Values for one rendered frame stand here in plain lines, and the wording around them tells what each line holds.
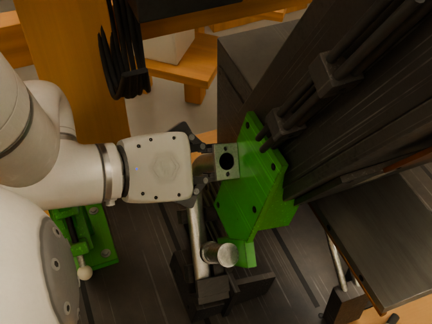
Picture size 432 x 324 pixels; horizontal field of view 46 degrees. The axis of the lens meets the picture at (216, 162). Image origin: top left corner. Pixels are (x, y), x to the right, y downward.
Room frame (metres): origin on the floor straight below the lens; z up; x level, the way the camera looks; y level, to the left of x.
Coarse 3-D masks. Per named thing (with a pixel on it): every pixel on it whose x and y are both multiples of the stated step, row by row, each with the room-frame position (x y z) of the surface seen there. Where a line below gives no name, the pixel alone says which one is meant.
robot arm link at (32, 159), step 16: (32, 80) 0.48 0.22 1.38; (32, 96) 0.34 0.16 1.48; (48, 96) 0.44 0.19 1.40; (64, 96) 0.50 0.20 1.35; (32, 112) 0.32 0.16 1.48; (48, 112) 0.41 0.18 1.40; (64, 112) 0.50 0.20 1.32; (32, 128) 0.32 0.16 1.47; (48, 128) 0.35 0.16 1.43; (64, 128) 0.48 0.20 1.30; (16, 144) 0.30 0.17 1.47; (32, 144) 0.31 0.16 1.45; (48, 144) 0.34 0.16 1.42; (0, 160) 0.29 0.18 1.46; (16, 160) 0.30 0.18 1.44; (32, 160) 0.32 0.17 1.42; (48, 160) 0.34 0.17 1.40; (0, 176) 0.31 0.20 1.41; (16, 176) 0.31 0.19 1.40; (32, 176) 0.33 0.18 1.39
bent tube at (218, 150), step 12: (216, 144) 0.53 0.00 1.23; (228, 144) 0.53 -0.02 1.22; (204, 156) 0.55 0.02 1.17; (216, 156) 0.51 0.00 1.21; (228, 156) 0.53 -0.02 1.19; (192, 168) 0.56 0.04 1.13; (204, 168) 0.54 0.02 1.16; (216, 168) 0.50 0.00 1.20; (228, 168) 0.51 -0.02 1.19; (216, 180) 0.49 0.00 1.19; (192, 216) 0.52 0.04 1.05; (192, 228) 0.50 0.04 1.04; (204, 228) 0.51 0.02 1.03; (192, 240) 0.49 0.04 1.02; (204, 240) 0.49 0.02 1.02; (192, 252) 0.47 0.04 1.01; (204, 264) 0.45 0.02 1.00; (204, 276) 0.44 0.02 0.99
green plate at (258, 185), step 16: (256, 128) 0.52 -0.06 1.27; (240, 144) 0.53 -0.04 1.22; (256, 144) 0.50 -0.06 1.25; (240, 160) 0.52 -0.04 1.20; (256, 160) 0.49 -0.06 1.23; (272, 160) 0.46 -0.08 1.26; (240, 176) 0.50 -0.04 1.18; (256, 176) 0.47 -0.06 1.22; (272, 176) 0.45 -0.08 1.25; (224, 192) 0.52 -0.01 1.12; (240, 192) 0.49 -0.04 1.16; (256, 192) 0.46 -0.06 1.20; (272, 192) 0.44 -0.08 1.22; (224, 208) 0.50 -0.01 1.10; (240, 208) 0.47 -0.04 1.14; (256, 208) 0.44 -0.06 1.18; (272, 208) 0.46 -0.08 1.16; (288, 208) 0.47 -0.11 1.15; (224, 224) 0.48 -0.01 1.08; (240, 224) 0.45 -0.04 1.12; (256, 224) 0.43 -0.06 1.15; (272, 224) 0.46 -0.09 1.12; (288, 224) 0.47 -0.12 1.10
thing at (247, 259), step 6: (222, 240) 0.47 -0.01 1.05; (228, 240) 0.46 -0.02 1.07; (234, 240) 0.45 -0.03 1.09; (240, 240) 0.43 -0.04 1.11; (240, 246) 0.43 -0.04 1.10; (246, 246) 0.42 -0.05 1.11; (252, 246) 0.43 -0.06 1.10; (240, 252) 0.42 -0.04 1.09; (246, 252) 0.42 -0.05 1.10; (252, 252) 0.42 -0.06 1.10; (240, 258) 0.42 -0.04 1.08; (246, 258) 0.41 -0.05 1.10; (252, 258) 0.41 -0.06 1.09; (240, 264) 0.41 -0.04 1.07; (246, 264) 0.40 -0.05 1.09; (252, 264) 0.40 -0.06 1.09
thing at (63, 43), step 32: (32, 0) 0.70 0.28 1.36; (64, 0) 0.72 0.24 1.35; (96, 0) 0.74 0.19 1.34; (32, 32) 0.70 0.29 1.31; (64, 32) 0.71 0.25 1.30; (96, 32) 0.73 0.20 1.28; (64, 64) 0.71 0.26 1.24; (96, 64) 0.73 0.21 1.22; (96, 96) 0.72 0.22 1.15; (96, 128) 0.72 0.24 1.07; (128, 128) 0.74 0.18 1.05
